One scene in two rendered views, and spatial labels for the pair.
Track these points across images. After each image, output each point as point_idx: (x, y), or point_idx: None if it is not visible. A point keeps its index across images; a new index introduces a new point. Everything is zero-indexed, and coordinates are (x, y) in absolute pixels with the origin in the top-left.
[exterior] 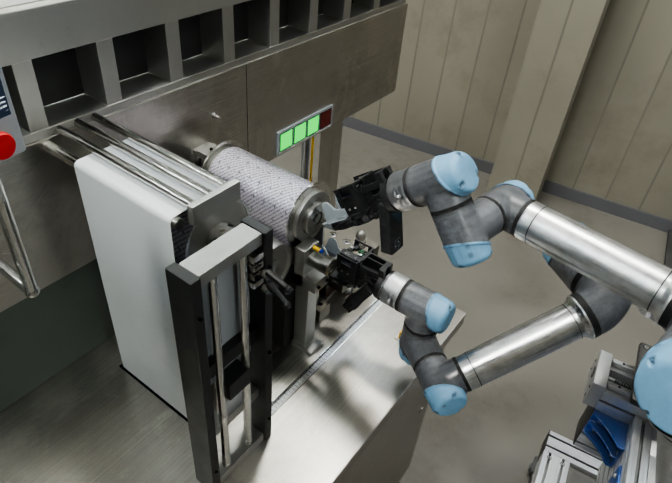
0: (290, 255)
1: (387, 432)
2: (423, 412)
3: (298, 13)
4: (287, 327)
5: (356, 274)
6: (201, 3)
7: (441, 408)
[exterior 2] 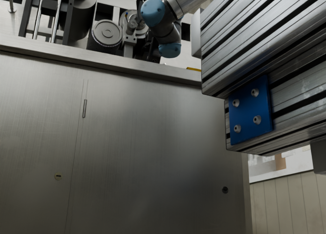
0: (120, 32)
1: (156, 131)
2: (239, 214)
3: (187, 39)
4: None
5: (149, 34)
6: (130, 7)
7: (143, 7)
